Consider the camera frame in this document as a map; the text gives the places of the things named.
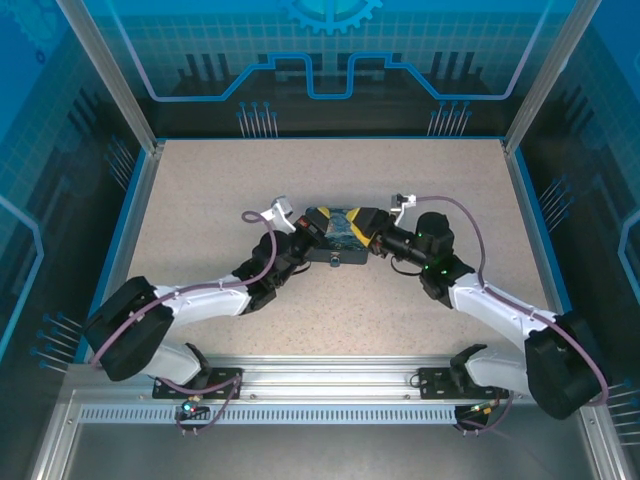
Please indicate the starry night tin box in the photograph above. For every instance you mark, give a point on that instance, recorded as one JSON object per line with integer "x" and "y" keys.
{"x": 340, "y": 235}

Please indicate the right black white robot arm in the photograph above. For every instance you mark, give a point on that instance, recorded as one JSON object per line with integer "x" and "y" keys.
{"x": 500, "y": 305}

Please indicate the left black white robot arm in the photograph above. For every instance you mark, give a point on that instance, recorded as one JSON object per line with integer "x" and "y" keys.
{"x": 200, "y": 300}

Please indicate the grey metal shelf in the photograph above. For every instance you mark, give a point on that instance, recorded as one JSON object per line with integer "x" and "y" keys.
{"x": 325, "y": 450}

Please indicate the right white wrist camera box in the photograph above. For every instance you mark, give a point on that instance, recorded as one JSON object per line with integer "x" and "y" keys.
{"x": 404, "y": 206}

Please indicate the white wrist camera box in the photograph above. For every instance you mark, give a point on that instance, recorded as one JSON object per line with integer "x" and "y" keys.
{"x": 404, "y": 206}
{"x": 277, "y": 212}

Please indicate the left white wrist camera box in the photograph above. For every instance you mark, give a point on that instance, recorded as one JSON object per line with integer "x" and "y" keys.
{"x": 277, "y": 212}

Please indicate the aluminium side rail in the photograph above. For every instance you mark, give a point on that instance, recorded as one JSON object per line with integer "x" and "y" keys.
{"x": 537, "y": 250}
{"x": 126, "y": 250}

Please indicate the aluminium front rail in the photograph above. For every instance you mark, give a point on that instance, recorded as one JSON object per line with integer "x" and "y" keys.
{"x": 325, "y": 375}

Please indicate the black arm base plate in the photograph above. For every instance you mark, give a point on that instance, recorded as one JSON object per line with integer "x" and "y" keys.
{"x": 430, "y": 385}
{"x": 165, "y": 390}

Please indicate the aluminium frame post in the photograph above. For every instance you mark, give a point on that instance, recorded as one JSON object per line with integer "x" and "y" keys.
{"x": 122, "y": 80}
{"x": 539, "y": 80}

